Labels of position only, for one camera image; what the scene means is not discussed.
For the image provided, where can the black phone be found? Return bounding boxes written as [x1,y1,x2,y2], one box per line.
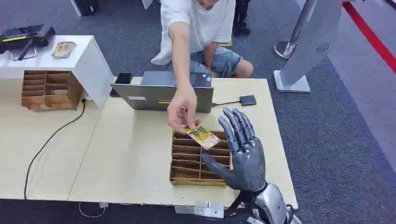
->
[109,72,134,98]

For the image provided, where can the stack of yellow cards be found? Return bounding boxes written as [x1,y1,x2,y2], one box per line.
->
[51,41,78,59]

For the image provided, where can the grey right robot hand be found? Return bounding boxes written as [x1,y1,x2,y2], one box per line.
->
[201,107,267,193]

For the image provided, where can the white cable loop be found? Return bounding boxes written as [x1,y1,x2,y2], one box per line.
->
[78,202,107,219]

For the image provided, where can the silver table bracket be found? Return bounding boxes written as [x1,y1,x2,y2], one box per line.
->
[174,201,225,219]

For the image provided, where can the black controller device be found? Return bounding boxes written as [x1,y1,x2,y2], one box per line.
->
[0,24,57,62]

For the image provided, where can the white shelf stand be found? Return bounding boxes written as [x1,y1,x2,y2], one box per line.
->
[0,35,114,109]

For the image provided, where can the thin black adapter cable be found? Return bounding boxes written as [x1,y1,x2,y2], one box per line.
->
[212,100,241,108]

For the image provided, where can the person's right hand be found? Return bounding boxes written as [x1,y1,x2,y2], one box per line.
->
[167,87,202,134]

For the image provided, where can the wooden card box with slots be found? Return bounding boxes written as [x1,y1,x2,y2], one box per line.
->
[21,70,84,112]
[169,130,233,187]

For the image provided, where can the black adapter box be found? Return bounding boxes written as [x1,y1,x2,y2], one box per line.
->
[240,95,257,107]

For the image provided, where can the grey laptop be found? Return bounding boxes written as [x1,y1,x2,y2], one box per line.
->
[110,71,215,113]

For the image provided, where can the grey kiosk stand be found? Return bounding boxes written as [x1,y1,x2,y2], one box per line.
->
[274,0,344,93]

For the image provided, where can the long black cable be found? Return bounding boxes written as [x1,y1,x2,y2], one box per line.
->
[23,98,86,200]

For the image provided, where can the black cabinet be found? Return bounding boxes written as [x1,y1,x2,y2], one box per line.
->
[70,0,99,18]

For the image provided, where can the person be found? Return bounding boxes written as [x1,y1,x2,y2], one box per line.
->
[150,0,255,134]

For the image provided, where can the chrome stanchion post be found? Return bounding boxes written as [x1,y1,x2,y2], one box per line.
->
[274,0,316,60]

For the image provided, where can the yellow printed card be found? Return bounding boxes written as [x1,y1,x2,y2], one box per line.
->
[182,123,222,151]

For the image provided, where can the black robot legs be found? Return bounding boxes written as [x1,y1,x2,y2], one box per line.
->
[233,0,252,35]

